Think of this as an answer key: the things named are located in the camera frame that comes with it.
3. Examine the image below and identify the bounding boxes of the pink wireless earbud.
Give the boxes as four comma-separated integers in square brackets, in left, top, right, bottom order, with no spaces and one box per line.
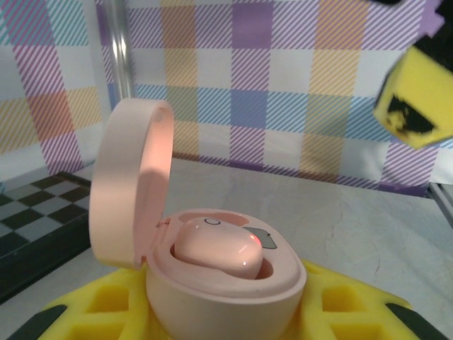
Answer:
[172,216,265,284]

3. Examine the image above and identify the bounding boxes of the black folding chessboard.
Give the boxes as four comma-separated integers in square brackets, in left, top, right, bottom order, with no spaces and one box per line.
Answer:
[0,171,93,304]

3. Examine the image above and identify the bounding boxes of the pink earbud charging case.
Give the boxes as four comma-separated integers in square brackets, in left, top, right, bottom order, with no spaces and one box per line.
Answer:
[88,98,307,340]

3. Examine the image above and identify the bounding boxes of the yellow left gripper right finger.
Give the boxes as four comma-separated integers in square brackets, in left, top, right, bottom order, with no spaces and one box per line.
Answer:
[282,259,453,340]

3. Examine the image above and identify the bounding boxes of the aluminium frame post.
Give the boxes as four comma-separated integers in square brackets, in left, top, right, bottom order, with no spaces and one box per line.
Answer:
[110,0,136,107]

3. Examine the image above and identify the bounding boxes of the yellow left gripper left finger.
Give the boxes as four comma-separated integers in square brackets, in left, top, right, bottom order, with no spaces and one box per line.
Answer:
[30,267,156,340]

